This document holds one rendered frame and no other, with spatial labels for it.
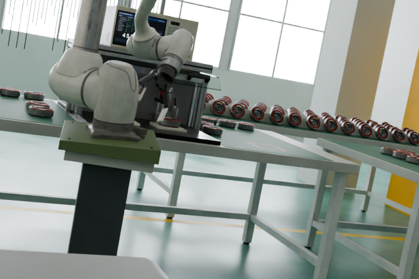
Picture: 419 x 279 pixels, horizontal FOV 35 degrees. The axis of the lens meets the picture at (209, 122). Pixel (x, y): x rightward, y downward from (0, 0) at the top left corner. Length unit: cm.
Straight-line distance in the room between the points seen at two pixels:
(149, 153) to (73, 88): 41
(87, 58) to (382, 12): 501
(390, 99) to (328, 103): 315
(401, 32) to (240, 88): 254
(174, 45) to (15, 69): 691
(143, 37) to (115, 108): 49
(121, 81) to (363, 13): 488
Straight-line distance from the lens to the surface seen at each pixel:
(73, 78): 259
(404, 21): 1031
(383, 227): 498
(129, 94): 248
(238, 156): 322
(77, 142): 239
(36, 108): 313
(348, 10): 717
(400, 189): 687
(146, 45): 286
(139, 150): 240
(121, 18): 336
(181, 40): 283
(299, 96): 1101
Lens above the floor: 117
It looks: 6 degrees down
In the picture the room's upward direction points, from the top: 11 degrees clockwise
